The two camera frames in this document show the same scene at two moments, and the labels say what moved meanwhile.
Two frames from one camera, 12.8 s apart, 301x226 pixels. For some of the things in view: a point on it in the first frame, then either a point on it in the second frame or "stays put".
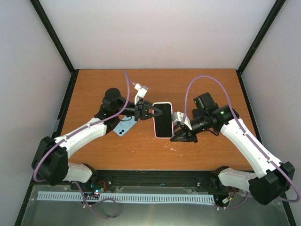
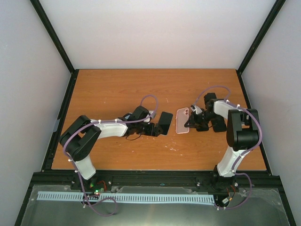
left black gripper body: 138,110 -> 149,131
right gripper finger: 181,137 -> 190,124
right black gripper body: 191,136 -> 201,119
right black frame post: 274,12 stays put
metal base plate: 47,213 stays put
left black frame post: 53,35 stays put
